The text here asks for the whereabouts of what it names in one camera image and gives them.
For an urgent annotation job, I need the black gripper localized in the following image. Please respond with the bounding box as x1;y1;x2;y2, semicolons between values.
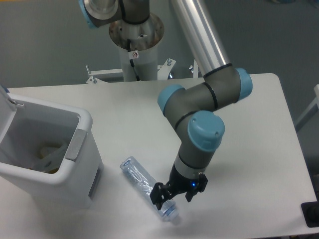
150;165;208;210

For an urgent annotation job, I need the crushed clear plastic bottle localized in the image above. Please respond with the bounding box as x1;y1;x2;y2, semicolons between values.
120;156;181;226

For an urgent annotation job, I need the white plastic wrapper pouch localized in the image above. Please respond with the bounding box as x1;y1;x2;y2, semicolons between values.
29;142;68;173

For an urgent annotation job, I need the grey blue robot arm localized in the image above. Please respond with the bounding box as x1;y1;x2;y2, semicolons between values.
79;0;253;209

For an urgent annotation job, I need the yellow trash in bin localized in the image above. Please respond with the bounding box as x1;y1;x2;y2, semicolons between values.
48;168;59;174

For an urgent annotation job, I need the white open trash can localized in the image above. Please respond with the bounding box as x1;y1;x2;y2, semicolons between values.
0;89;104;208

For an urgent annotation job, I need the black clamp at table edge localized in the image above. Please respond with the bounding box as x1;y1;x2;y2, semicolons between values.
301;201;319;228

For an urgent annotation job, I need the white metal base frame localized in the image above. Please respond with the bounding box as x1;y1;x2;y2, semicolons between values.
86;58;202;84

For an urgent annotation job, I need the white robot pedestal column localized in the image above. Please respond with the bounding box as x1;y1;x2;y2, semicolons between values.
109;13;164;82

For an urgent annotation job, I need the white frame at right edge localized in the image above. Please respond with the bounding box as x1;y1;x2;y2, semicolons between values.
295;84;319;132

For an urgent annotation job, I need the black cable on pedestal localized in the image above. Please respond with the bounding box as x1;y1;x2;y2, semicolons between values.
126;38;141;81

